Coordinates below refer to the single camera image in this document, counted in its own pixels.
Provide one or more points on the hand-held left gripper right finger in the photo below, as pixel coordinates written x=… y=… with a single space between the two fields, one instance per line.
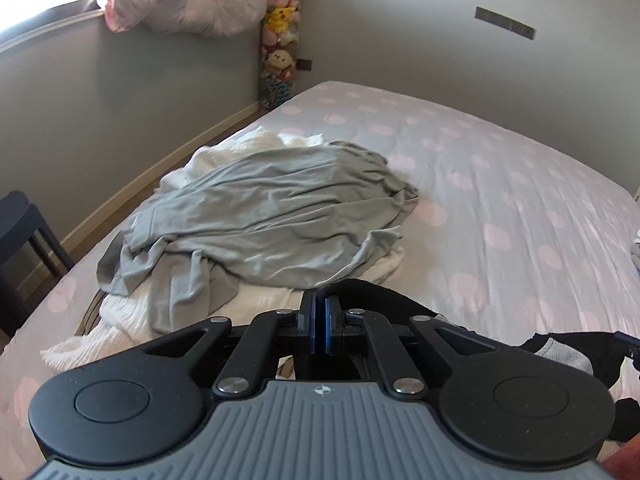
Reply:
x=330 y=322

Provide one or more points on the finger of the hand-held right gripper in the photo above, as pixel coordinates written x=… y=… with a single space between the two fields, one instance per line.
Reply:
x=631 y=341

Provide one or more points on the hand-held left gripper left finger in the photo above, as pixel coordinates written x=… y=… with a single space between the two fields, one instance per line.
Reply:
x=311 y=320

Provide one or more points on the person's right forearm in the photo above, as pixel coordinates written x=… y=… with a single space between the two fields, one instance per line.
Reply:
x=625 y=460

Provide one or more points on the stack of folded clothes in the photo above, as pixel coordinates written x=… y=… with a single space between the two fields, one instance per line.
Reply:
x=636 y=250

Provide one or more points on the grey t-shirt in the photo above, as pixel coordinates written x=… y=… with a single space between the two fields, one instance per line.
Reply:
x=275 y=210

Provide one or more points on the white cloth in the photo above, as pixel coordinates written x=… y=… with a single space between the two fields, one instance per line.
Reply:
x=125 y=310

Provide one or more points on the pink polka dot bed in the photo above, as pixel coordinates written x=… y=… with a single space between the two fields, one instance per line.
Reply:
x=500 y=185

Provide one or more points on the dark stool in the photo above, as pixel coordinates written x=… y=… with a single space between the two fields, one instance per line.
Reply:
x=20 y=230

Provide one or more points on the clear tube of plush toys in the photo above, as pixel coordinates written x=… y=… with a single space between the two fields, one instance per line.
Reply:
x=280 y=15

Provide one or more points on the dark wall outlet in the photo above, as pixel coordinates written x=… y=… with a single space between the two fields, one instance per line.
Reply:
x=305 y=64

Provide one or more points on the grey wall switch panel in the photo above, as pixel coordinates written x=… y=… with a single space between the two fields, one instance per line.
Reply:
x=505 y=22

